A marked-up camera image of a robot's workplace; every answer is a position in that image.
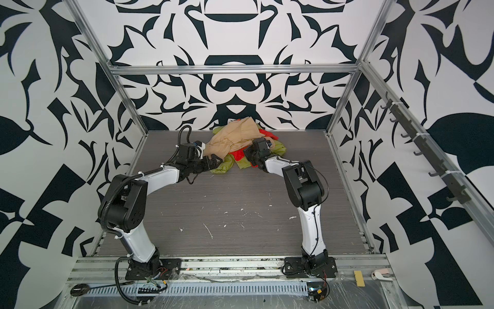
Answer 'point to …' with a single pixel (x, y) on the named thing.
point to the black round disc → (79, 289)
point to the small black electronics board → (316, 291)
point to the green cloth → (226, 164)
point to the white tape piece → (377, 275)
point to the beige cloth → (233, 136)
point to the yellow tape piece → (359, 279)
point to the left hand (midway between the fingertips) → (217, 158)
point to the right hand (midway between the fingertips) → (243, 147)
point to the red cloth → (238, 153)
